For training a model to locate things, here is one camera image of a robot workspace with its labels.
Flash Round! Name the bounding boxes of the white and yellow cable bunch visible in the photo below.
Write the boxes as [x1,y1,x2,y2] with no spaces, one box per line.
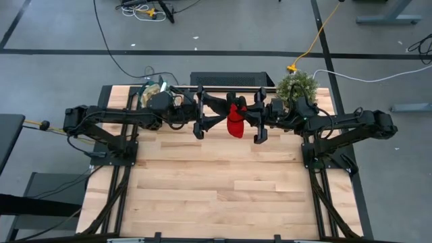
[120,2,169,23]

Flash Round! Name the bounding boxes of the black tripod leg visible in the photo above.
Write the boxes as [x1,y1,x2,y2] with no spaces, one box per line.
[157,0,176,24]

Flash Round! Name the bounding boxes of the black floor cable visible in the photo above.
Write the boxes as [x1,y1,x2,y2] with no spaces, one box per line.
[92,0,180,85]

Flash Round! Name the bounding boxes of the beige gardening bag green trim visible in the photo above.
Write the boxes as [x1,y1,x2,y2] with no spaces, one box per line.
[136,80,176,109]

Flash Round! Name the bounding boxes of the potted green plant black pot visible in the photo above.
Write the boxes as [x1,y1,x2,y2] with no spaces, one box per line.
[275,70,320,109]

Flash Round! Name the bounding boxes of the wooden desk grey legs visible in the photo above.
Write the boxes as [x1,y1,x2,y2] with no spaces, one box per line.
[356,0,423,26]

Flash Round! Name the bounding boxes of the black aluminium station frame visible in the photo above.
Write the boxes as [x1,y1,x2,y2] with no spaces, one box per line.
[76,84,366,243]

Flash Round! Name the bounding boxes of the dark grey low shelf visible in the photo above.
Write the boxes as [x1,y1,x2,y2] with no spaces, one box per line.
[0,171,89,242]

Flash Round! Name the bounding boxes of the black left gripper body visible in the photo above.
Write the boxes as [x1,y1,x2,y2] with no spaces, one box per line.
[175,85,205,140]

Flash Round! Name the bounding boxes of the grey desk foot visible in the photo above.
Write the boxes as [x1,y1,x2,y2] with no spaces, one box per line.
[389,102,432,113]

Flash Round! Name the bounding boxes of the yellow floor cable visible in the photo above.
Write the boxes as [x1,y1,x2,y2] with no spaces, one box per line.
[286,1,342,73]

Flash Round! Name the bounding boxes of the red and black gardening glove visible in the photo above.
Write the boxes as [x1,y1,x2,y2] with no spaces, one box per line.
[225,90,248,140]

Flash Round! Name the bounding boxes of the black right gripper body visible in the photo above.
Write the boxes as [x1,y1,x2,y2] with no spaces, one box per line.
[253,86,286,144]

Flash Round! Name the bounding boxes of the black cable bundle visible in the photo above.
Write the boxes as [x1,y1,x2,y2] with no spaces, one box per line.
[407,32,432,65]

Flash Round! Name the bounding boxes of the white floor cable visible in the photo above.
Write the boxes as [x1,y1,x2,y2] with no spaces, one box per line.
[312,63,432,84]

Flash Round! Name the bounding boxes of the black vented box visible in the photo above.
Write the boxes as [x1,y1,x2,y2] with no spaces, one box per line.
[190,71,276,87]

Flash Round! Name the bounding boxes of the black side table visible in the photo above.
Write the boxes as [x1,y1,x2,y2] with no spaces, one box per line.
[0,113,26,176]

